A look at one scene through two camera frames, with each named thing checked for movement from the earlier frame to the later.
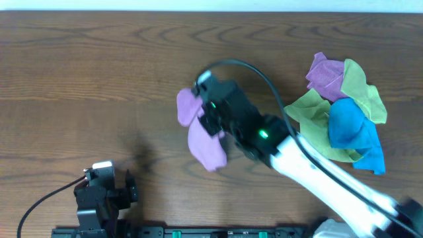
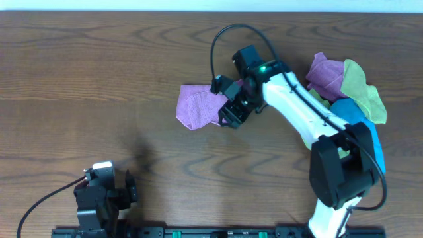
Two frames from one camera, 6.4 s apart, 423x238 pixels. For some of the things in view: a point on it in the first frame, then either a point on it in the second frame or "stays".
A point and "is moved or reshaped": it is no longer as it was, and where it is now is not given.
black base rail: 111,231 stays
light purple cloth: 210,149 is moved or reshaped
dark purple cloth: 325,77 stays
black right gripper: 209,111 to 233,108
